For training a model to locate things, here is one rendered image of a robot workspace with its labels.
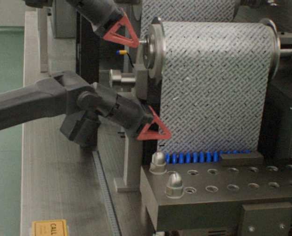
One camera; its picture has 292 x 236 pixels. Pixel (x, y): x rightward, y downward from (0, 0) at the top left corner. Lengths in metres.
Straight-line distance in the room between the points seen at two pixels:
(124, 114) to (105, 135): 0.49
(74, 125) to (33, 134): 0.52
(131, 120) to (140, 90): 0.11
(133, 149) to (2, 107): 0.40
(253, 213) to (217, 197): 0.07
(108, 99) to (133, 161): 0.24
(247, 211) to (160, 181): 0.18
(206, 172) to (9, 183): 2.14
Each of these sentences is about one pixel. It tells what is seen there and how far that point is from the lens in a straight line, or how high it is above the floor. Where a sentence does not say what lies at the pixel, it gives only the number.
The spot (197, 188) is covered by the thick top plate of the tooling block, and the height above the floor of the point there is 1.03.
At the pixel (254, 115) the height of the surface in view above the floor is 1.12.
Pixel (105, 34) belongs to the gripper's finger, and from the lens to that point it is 1.06.
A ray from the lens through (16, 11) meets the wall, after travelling 6.68.
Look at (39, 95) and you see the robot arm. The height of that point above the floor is 1.21.
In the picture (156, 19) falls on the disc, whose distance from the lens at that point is 1.12.
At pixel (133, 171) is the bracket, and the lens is 1.24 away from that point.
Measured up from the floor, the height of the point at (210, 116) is 1.12.
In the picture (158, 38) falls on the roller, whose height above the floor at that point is 1.29.
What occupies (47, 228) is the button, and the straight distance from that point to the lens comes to 1.09.
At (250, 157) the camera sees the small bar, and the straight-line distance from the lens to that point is 1.15.
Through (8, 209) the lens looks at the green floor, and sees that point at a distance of 2.89.
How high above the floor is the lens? 1.54
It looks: 22 degrees down
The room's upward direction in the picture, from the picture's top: 4 degrees clockwise
